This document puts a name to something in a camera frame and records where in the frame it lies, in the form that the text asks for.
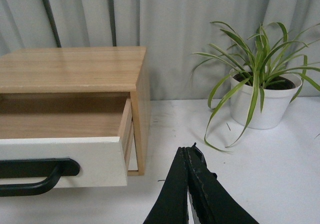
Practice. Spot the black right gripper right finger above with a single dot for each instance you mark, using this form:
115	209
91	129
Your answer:
210	202

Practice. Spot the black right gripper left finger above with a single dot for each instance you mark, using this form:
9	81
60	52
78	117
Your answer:
171	205

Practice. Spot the white drawer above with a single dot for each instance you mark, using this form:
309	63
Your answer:
94	131

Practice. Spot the black drawer handle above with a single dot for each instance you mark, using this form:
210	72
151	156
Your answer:
51	169

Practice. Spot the wooden drawer cabinet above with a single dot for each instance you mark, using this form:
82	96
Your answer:
85	70

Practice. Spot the white plant pot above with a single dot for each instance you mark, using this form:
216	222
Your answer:
275	104

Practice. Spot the right spider plant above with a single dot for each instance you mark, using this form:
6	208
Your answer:
260	67

